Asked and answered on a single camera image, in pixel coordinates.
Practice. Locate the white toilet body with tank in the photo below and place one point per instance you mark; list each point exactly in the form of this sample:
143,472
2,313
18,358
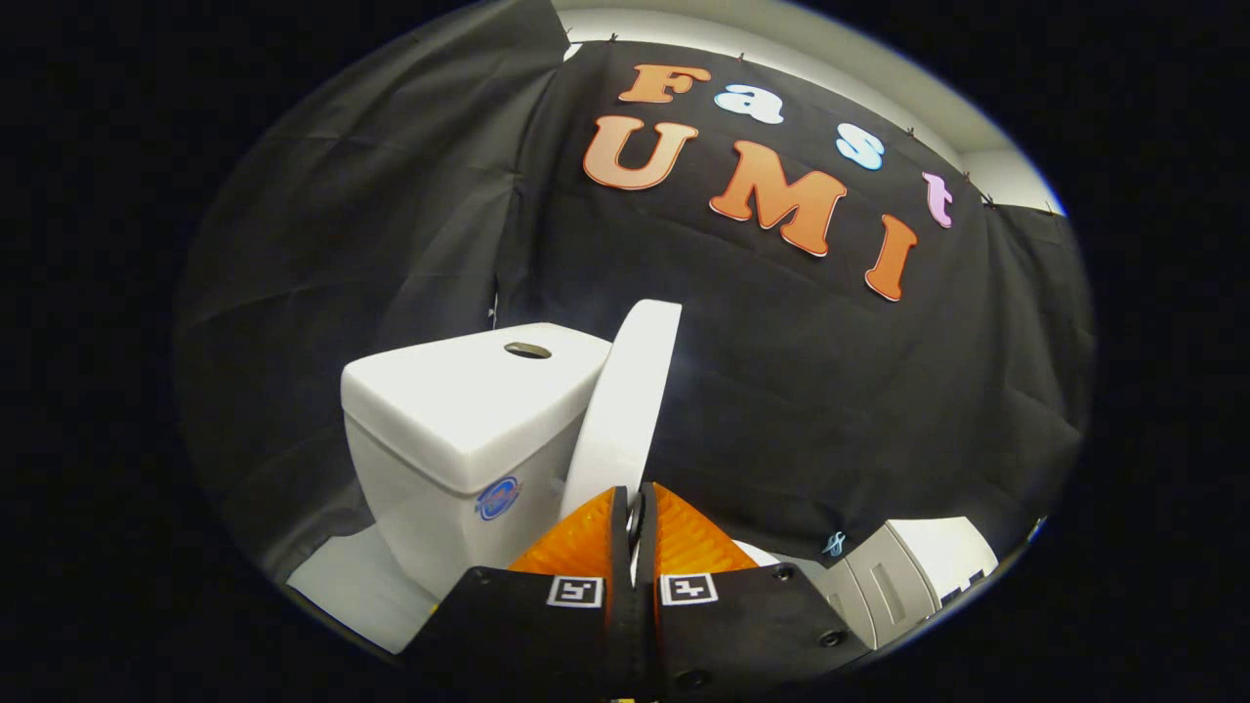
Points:
459,410

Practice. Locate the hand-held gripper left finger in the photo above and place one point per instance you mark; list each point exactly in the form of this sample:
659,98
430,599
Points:
547,635

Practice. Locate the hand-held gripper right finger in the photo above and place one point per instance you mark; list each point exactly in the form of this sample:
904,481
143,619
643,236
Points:
742,635

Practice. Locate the white panelled cabinet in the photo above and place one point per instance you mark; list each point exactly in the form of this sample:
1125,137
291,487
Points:
918,566

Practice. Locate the white toilet lid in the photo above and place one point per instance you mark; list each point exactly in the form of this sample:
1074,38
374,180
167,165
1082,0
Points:
625,410

